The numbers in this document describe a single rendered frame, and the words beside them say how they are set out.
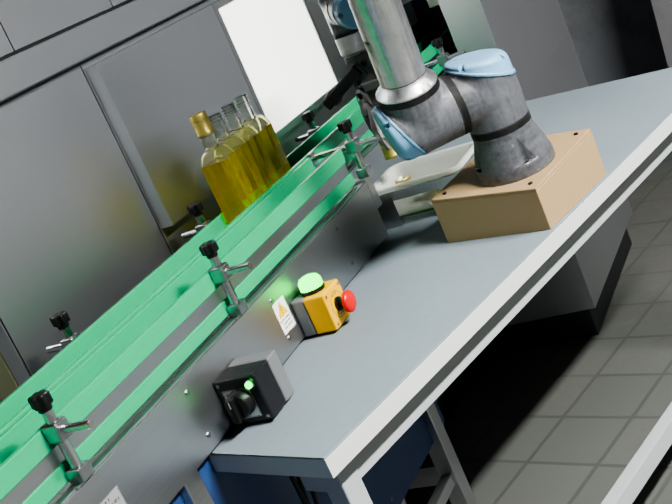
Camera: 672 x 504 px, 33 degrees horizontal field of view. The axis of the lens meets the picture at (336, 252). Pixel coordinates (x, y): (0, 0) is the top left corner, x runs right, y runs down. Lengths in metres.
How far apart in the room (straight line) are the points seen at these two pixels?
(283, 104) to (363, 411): 1.20
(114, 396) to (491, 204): 0.82
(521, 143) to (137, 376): 0.83
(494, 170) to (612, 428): 1.01
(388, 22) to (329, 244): 0.45
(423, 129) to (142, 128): 0.56
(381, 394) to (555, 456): 1.25
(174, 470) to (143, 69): 0.92
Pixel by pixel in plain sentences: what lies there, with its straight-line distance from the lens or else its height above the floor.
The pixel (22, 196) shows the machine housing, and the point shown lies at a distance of 1.97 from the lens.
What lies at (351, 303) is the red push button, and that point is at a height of 0.79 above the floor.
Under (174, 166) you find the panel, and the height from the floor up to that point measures 1.07.
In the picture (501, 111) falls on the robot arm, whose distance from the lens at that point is 2.04.
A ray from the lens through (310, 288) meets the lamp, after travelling 1.95.
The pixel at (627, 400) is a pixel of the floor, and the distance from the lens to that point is 2.98.
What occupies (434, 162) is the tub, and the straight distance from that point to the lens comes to 2.49.
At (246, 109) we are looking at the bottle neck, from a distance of 2.29.
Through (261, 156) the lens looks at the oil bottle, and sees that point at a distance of 2.25.
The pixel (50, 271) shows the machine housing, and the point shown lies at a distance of 1.97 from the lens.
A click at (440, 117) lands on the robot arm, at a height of 1.00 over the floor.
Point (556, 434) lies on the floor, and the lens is 2.94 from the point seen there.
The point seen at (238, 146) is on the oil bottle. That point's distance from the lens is 2.19.
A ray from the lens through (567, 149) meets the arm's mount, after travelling 2.12.
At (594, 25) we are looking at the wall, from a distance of 5.13.
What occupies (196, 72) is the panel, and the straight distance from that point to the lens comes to 2.41.
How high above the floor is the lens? 1.41
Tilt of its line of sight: 16 degrees down
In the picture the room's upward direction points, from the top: 24 degrees counter-clockwise
